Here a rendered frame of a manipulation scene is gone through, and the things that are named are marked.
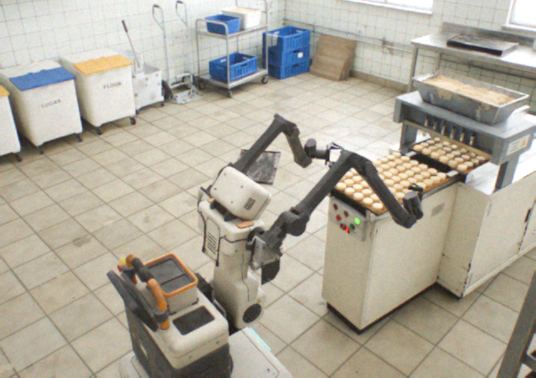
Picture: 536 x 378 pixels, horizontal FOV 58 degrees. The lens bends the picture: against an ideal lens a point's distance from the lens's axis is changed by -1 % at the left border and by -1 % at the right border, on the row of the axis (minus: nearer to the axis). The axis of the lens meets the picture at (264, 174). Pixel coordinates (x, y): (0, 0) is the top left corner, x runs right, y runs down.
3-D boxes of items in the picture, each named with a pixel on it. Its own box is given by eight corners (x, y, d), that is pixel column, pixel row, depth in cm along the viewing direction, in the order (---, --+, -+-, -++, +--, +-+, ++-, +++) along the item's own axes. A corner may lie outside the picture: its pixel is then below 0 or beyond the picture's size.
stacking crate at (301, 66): (290, 65, 745) (291, 52, 735) (309, 71, 719) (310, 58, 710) (261, 74, 710) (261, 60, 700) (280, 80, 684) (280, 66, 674)
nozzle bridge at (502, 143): (421, 134, 329) (429, 86, 312) (522, 178, 278) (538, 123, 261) (388, 147, 312) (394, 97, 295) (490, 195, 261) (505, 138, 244)
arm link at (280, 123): (278, 105, 229) (294, 115, 224) (285, 119, 241) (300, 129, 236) (214, 175, 222) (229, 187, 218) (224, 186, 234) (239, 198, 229)
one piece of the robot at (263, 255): (259, 266, 188) (262, 242, 183) (251, 260, 192) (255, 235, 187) (279, 260, 194) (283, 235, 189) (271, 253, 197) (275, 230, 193)
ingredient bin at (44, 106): (38, 158, 479) (19, 84, 441) (15, 138, 519) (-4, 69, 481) (89, 142, 512) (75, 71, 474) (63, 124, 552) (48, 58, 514)
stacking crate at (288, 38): (289, 38, 726) (289, 25, 716) (310, 44, 702) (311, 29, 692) (261, 47, 688) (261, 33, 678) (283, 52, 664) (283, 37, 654)
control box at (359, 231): (333, 218, 267) (335, 197, 260) (365, 240, 250) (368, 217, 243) (328, 220, 265) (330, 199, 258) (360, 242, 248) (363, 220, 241)
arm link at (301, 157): (274, 122, 236) (291, 133, 231) (282, 113, 237) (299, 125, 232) (292, 162, 273) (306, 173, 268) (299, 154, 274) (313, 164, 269)
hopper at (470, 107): (438, 90, 305) (441, 69, 298) (522, 119, 266) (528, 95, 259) (408, 100, 291) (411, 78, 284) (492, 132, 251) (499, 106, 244)
